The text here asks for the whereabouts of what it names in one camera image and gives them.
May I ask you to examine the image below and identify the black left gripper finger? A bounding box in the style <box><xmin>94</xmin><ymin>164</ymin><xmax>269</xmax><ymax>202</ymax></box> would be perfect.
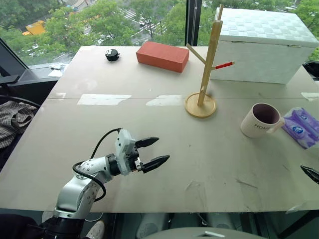
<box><xmin>135</xmin><ymin>136</ymin><xmax>160</xmax><ymax>150</ymax></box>
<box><xmin>142</xmin><ymin>154</ymin><xmax>170</xmax><ymax>174</ymax></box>

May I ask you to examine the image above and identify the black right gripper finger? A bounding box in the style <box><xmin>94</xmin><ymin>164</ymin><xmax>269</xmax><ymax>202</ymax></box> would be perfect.
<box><xmin>300</xmin><ymin>164</ymin><xmax>319</xmax><ymax>185</ymax></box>

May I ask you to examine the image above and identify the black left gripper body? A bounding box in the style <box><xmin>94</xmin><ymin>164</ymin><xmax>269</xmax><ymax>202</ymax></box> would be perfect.
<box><xmin>129</xmin><ymin>146</ymin><xmax>146</xmax><ymax>173</ymax></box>

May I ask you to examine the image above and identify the white mug maroon interior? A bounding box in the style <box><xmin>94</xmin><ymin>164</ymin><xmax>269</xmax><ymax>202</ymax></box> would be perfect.
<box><xmin>240</xmin><ymin>102</ymin><xmax>286</xmax><ymax>139</ymax></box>

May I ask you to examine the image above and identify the wooden mug tree stand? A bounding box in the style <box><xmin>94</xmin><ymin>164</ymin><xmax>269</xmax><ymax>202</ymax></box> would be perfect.
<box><xmin>184</xmin><ymin>3</ymin><xmax>236</xmax><ymax>119</ymax></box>

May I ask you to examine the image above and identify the purple tissue pack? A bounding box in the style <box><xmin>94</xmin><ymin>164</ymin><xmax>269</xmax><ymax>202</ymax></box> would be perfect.
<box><xmin>281</xmin><ymin>107</ymin><xmax>319</xmax><ymax>150</ymax></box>

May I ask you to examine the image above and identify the grey rounded robot leg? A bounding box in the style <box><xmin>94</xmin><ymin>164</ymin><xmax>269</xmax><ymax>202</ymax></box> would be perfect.
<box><xmin>136</xmin><ymin>213</ymin><xmax>170</xmax><ymax>239</ymax></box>
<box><xmin>206</xmin><ymin>213</ymin><xmax>236</xmax><ymax>230</ymax></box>

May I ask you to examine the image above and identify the white shoe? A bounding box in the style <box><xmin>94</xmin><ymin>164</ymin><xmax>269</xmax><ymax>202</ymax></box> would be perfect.
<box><xmin>85</xmin><ymin>220</ymin><xmax>106</xmax><ymax>239</ymax></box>

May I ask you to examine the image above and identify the grey rounded robot torso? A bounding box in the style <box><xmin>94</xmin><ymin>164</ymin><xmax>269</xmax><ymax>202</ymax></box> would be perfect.
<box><xmin>143</xmin><ymin>226</ymin><xmax>261</xmax><ymax>239</ymax></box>

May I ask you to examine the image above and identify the red foam brick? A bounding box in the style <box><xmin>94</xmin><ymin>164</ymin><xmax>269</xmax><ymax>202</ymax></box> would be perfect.
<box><xmin>136</xmin><ymin>41</ymin><xmax>190</xmax><ymax>73</ymax></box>

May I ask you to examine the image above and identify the black round spotted gadget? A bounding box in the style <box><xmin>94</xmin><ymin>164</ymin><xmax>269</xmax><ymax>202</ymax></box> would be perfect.
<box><xmin>104</xmin><ymin>48</ymin><xmax>122</xmax><ymax>62</ymax></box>

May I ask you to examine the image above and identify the checkered brown cloth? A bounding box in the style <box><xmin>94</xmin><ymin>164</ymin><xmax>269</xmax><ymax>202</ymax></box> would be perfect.
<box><xmin>0</xmin><ymin>100</ymin><xmax>38</xmax><ymax>150</ymax></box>

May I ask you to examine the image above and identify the white foam box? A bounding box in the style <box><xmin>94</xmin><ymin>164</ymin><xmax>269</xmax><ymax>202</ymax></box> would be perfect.
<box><xmin>208</xmin><ymin>6</ymin><xmax>319</xmax><ymax>85</ymax></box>

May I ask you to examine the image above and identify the yellow truck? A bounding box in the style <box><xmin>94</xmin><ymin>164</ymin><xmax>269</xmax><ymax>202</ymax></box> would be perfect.
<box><xmin>21</xmin><ymin>20</ymin><xmax>47</xmax><ymax>36</ymax></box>

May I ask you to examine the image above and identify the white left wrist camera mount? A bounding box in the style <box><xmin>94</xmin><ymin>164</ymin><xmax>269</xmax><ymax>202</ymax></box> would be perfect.
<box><xmin>114</xmin><ymin>129</ymin><xmax>137</xmax><ymax>176</ymax></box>

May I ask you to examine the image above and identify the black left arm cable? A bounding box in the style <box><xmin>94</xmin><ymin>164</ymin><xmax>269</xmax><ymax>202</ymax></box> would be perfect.
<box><xmin>72</xmin><ymin>127</ymin><xmax>124</xmax><ymax>202</ymax></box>

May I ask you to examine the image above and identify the black window post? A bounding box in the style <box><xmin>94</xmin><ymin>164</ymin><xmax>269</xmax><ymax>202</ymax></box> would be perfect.
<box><xmin>185</xmin><ymin>0</ymin><xmax>202</xmax><ymax>47</ymax></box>

